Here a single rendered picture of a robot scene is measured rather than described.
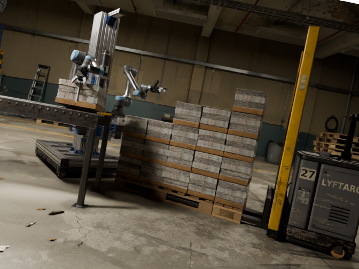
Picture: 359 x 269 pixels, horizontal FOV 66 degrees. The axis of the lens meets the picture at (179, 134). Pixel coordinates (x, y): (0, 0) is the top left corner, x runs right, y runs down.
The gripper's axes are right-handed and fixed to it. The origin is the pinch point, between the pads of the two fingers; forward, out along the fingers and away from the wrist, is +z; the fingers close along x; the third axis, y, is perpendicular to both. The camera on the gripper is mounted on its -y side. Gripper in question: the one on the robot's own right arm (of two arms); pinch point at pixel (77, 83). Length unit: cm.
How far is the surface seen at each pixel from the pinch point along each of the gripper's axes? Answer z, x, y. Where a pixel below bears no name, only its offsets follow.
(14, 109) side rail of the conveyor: 37, 41, 0
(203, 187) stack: 54, -131, 65
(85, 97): 5.6, -6.2, 11.3
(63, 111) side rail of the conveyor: 33.3, 0.5, -2.3
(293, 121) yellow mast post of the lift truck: 13, -191, -14
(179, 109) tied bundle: -16, -94, 36
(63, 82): -2.7, 15.2, 5.9
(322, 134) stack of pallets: -326, -531, 465
